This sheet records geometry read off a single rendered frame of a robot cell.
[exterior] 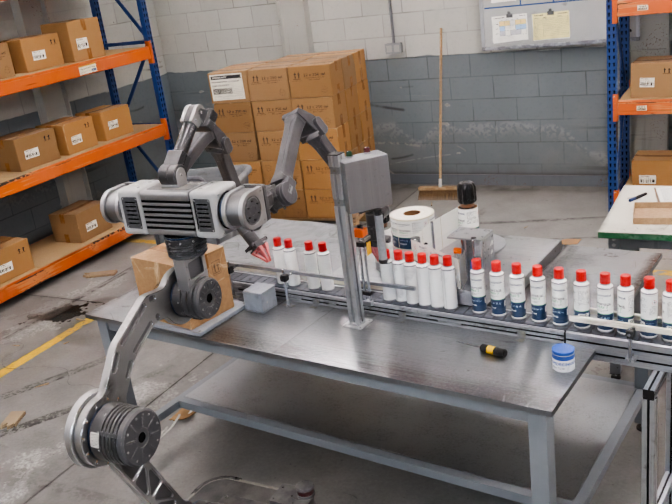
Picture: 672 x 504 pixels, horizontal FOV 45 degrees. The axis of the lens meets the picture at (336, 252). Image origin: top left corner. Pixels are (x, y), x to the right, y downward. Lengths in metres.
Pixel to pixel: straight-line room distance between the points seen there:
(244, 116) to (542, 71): 2.56
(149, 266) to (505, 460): 1.60
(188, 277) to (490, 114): 5.11
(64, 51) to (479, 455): 4.99
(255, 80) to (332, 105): 0.68
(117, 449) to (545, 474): 1.30
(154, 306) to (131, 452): 0.49
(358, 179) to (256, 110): 3.87
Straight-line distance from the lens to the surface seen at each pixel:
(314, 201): 6.66
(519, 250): 3.54
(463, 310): 3.01
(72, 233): 7.10
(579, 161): 7.38
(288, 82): 6.50
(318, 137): 2.95
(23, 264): 6.64
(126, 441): 2.49
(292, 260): 3.35
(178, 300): 2.74
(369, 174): 2.88
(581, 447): 3.42
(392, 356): 2.84
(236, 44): 8.51
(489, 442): 3.45
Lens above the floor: 2.15
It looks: 20 degrees down
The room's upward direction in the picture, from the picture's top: 8 degrees counter-clockwise
